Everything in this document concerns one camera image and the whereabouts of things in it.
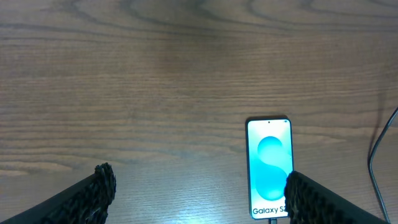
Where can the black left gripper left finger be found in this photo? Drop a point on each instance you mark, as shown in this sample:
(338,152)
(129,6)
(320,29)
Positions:
(85,202)

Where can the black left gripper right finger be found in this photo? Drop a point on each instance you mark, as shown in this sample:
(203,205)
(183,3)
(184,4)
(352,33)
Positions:
(308,202)

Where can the blue Samsung Galaxy smartphone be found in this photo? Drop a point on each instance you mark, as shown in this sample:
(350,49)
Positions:
(270,160)

